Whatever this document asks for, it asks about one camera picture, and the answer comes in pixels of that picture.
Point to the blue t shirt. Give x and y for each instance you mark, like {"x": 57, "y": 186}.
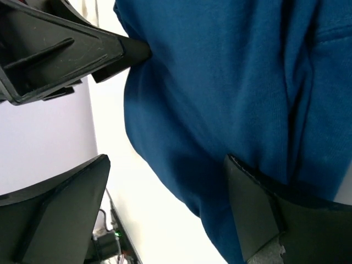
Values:
{"x": 268, "y": 82}

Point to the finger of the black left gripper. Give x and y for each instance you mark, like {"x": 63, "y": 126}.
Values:
{"x": 47, "y": 48}

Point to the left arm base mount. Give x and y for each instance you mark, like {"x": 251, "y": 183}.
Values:
{"x": 110, "y": 242}

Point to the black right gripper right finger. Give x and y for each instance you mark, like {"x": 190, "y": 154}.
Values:
{"x": 278, "y": 224}

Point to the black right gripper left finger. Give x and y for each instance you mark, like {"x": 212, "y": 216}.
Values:
{"x": 53, "y": 221}

